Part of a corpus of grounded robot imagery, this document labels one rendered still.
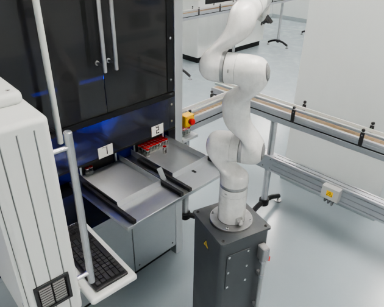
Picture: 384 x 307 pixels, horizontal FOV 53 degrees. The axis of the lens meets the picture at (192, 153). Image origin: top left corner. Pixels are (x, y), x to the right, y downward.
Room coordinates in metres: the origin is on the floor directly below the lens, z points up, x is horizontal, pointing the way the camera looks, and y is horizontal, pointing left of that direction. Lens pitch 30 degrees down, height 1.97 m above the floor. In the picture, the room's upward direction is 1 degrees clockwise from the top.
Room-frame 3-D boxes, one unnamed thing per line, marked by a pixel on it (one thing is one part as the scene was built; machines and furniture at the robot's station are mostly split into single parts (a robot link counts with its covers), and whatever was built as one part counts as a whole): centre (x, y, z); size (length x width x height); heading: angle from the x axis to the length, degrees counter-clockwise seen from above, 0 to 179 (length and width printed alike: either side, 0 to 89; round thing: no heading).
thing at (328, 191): (2.08, -0.92, 0.50); 0.12 x 0.05 x 0.09; 46
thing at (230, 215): (1.35, -0.18, 0.95); 0.19 x 0.19 x 0.18
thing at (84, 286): (1.15, 0.46, 0.79); 0.45 x 0.28 x 0.03; 42
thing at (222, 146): (1.36, -0.15, 1.16); 0.19 x 0.12 x 0.24; 72
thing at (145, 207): (1.67, 0.19, 0.87); 0.70 x 0.48 x 0.02; 136
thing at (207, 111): (2.41, -0.06, 0.92); 0.69 x 0.16 x 0.16; 136
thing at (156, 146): (1.92, 0.21, 0.91); 0.18 x 0.02 x 0.05; 136
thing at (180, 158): (1.85, 0.13, 0.90); 0.34 x 0.26 x 0.04; 46
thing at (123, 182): (1.60, 0.36, 0.90); 0.34 x 0.26 x 0.04; 46
